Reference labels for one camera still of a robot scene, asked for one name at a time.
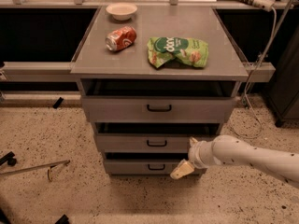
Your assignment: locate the grey top drawer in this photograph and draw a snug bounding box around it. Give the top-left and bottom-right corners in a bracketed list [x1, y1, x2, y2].
[81, 96, 235, 123]

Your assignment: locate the metal rod with clip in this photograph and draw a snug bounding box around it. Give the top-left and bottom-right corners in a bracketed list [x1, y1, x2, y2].
[0, 160, 70, 182]

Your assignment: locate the grey drawer cabinet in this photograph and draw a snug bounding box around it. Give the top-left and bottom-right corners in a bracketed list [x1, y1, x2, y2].
[71, 5, 248, 175]

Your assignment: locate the white cable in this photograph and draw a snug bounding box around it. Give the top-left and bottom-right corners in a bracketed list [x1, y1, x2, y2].
[228, 7, 278, 140]

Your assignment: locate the dark side cabinet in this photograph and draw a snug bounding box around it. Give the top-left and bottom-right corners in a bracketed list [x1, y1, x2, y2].
[263, 27, 299, 127]

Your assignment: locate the black caster wheel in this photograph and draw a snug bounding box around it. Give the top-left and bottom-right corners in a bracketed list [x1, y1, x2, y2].
[0, 151, 17, 166]

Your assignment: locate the green chip bag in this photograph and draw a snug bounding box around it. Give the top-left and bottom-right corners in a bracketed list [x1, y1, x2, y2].
[147, 37, 209, 68]

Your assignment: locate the black floor foot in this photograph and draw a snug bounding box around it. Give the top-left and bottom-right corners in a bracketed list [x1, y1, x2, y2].
[55, 215, 69, 224]

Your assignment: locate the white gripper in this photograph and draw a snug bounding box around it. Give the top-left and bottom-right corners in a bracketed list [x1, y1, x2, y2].
[170, 137, 221, 180]

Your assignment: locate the grey drawer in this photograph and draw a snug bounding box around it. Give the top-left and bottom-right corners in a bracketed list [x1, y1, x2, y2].
[81, 96, 235, 123]
[103, 158, 210, 175]
[93, 133, 221, 154]

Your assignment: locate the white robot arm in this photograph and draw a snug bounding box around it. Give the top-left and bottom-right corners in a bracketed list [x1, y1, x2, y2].
[170, 135, 299, 189]

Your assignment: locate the grey bottom drawer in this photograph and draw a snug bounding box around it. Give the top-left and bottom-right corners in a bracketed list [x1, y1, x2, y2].
[103, 158, 210, 175]

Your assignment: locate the orange soda can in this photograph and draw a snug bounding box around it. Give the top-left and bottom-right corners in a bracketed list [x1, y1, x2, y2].
[106, 26, 136, 51]

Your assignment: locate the white ceramic bowl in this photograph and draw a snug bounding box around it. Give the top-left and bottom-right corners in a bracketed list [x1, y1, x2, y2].
[106, 3, 137, 21]

